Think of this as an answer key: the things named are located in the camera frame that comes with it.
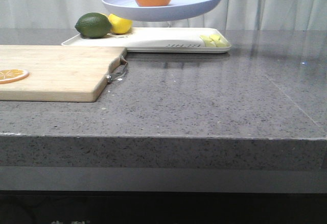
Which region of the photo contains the bamboo cutting board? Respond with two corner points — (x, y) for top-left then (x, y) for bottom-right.
(1, 45), (127, 102)

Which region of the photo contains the yellow lemon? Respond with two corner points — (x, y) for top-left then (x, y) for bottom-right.
(107, 14), (133, 34)

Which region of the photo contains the blue plate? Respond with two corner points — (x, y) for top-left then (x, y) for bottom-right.
(102, 0), (221, 22)

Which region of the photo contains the grey cutting board strap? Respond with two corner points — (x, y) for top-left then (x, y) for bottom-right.
(105, 55), (129, 84)

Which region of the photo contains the white plastic tray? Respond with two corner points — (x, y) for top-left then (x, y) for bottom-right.
(62, 27), (231, 54)

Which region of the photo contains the green lime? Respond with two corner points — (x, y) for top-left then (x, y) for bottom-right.
(75, 12), (112, 38)

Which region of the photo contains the orange slice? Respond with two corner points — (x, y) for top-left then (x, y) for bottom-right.
(0, 69), (29, 84)

